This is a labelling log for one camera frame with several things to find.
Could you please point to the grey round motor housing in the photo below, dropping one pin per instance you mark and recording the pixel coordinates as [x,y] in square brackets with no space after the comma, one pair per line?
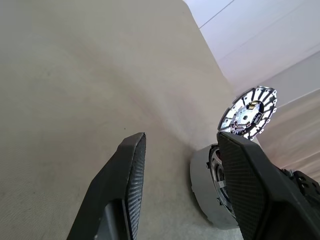
[200,175]

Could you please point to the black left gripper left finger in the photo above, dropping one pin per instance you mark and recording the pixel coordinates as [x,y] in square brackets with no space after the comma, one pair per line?
[112,190]

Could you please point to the round circuit board disc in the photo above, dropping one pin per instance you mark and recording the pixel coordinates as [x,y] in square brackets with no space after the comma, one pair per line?
[240,110]

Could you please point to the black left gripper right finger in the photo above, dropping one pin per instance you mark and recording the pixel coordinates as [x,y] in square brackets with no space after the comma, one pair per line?
[255,190]

